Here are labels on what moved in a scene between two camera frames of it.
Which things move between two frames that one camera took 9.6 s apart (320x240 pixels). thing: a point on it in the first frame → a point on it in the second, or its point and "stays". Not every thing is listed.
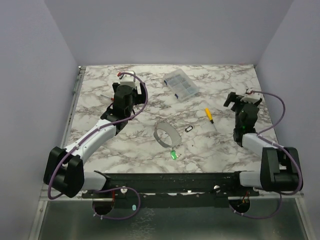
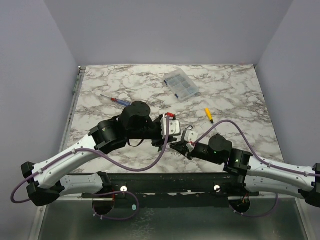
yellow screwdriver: x=209 y=114 stays
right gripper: x=235 y=100 → x=185 y=150
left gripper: x=140 y=98 → x=159 y=142
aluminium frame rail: x=72 y=109 stays
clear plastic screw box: x=181 y=85 stays
